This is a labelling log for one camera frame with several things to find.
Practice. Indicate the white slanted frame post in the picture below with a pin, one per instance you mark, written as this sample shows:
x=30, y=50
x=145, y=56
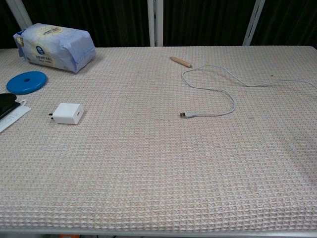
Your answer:
x=18, y=12
x=253, y=22

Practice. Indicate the white USB power adapter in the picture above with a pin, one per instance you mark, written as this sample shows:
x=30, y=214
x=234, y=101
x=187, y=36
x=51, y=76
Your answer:
x=67, y=113

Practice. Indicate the white upright frame post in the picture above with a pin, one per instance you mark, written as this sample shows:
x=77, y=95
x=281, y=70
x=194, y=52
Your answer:
x=158, y=22

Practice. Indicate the small wooden peg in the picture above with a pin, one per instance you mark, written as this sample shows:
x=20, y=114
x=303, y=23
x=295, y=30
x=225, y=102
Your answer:
x=180, y=61

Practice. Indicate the blue round disc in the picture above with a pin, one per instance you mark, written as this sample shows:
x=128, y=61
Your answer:
x=27, y=83

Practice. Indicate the black pleated curtain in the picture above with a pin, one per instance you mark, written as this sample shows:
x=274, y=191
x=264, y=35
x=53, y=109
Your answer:
x=111, y=19

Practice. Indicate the blue tissue pack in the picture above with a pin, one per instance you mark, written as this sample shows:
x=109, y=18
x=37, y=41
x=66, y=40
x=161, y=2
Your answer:
x=57, y=47

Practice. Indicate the pink waffle tablecloth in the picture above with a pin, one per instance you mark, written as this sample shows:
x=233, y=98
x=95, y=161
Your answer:
x=148, y=161

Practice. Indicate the black stapler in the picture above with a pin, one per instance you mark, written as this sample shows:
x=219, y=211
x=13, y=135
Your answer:
x=6, y=104

